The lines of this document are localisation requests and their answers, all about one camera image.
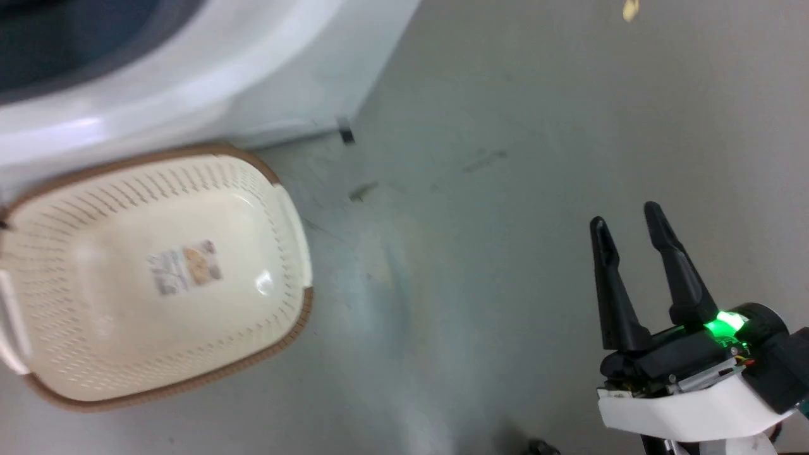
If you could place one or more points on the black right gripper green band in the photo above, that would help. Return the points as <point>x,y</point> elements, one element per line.
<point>695,354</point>

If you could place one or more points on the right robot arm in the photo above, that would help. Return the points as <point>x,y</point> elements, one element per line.
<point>790,366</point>

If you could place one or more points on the black washing machine foot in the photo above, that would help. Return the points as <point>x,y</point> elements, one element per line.
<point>345,131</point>

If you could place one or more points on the white washing machine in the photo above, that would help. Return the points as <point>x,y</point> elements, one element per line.
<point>265,82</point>

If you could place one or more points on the cream laundry basket brown rim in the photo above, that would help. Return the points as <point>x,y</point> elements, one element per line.
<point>126,341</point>

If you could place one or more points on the small yellow scrap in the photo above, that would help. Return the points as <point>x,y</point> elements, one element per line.
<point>630,9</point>

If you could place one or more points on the paper label sticker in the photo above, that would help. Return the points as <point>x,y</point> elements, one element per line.
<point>185,267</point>

